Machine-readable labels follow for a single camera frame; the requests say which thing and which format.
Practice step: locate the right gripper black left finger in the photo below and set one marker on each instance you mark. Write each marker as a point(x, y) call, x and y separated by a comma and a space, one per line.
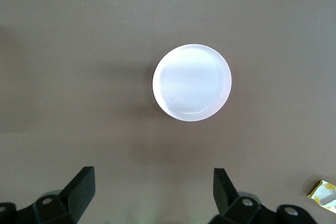
point(78, 195)

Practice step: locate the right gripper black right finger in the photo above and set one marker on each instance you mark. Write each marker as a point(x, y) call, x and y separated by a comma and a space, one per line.
point(225, 197)

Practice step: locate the torn yellow white paper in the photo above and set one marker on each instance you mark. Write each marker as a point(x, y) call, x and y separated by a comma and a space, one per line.
point(324, 193)

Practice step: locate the white round plate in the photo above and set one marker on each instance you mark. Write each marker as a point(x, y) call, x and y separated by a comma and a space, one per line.
point(191, 82)

